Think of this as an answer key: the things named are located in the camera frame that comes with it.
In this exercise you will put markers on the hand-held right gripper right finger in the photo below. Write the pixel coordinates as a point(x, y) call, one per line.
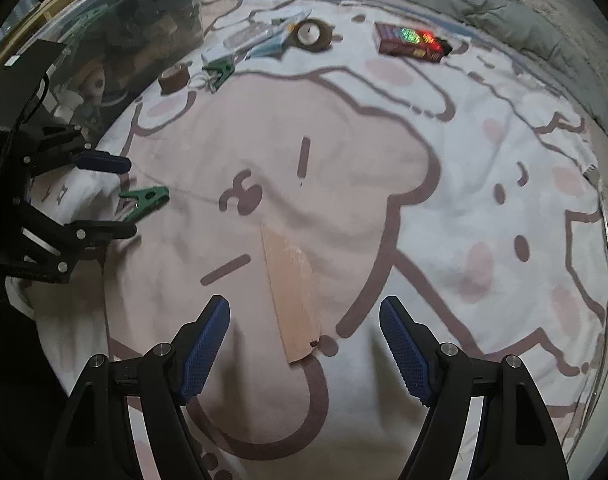
point(404, 350)

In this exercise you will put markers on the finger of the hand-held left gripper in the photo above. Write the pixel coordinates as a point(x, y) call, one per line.
point(103, 161)
point(103, 232)

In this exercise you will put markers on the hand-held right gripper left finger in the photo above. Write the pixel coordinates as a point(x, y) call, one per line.
point(203, 345)

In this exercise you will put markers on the green clip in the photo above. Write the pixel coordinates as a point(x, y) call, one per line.
point(148, 195)
point(221, 71)

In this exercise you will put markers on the clear plastic storage bin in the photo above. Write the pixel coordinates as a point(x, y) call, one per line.
point(148, 25)

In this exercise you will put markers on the small brown tape roll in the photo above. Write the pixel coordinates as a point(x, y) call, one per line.
point(173, 80)

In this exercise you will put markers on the printed blanket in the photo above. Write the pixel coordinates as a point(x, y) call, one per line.
point(434, 210)

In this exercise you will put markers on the clear plastic packet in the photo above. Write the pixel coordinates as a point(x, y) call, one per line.
point(244, 37)

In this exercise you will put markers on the teal packet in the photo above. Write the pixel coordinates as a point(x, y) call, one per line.
point(269, 47)

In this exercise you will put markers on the large brown tape roll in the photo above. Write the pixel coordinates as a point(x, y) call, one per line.
point(325, 37)

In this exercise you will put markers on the small black device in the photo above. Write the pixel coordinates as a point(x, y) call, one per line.
point(446, 49)

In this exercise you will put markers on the red box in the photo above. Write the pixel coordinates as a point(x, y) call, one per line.
point(399, 40)

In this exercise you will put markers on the cream textured pillow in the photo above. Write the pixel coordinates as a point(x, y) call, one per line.
point(559, 10)

